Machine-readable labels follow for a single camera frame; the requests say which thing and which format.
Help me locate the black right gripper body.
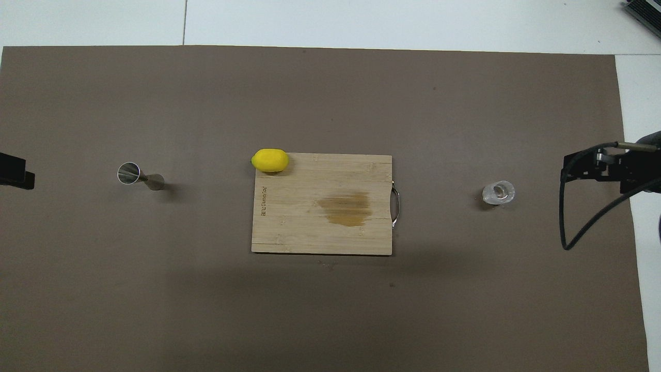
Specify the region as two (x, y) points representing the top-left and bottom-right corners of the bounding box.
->
(619, 149), (661, 195)

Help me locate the clear glass cup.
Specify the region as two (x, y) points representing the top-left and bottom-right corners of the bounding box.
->
(482, 180), (516, 206)

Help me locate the steel cocktail jigger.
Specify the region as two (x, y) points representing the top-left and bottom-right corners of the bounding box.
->
(117, 162), (165, 191)

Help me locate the grey ribbed device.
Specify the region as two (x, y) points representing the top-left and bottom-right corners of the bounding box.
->
(622, 0), (661, 24)

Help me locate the brown paper table mat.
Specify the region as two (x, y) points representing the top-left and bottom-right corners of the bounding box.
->
(0, 45), (650, 372)

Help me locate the yellow lemon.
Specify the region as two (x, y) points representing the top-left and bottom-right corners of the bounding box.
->
(251, 148), (290, 173)

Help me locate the wooden cutting board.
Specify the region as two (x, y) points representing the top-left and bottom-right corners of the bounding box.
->
(251, 153), (401, 256)

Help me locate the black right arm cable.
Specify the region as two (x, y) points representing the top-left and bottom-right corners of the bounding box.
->
(560, 141), (661, 251)

